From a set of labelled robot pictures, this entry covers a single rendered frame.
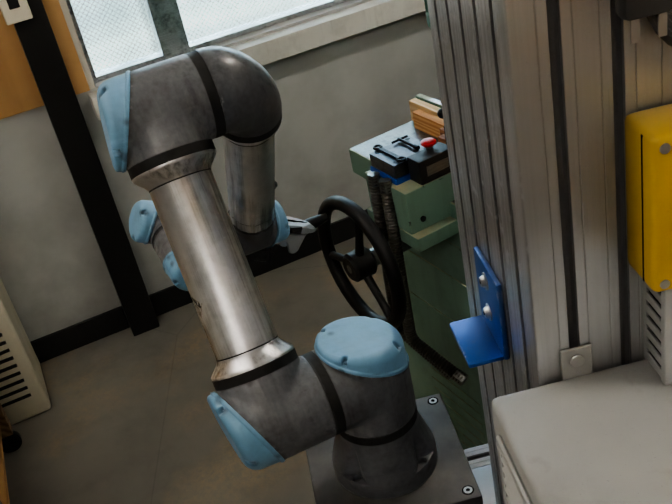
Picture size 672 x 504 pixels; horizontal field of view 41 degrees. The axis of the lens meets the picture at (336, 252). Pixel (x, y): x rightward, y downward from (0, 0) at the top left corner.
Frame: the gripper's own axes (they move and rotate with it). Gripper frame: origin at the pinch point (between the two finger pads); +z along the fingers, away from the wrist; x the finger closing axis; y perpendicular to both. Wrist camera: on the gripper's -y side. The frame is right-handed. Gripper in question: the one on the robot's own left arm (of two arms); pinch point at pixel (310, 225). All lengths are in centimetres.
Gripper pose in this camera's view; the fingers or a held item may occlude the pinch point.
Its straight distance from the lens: 175.5
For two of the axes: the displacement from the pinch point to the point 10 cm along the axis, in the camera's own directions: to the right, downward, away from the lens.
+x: 5.1, 3.7, -7.8
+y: -2.6, 9.3, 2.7
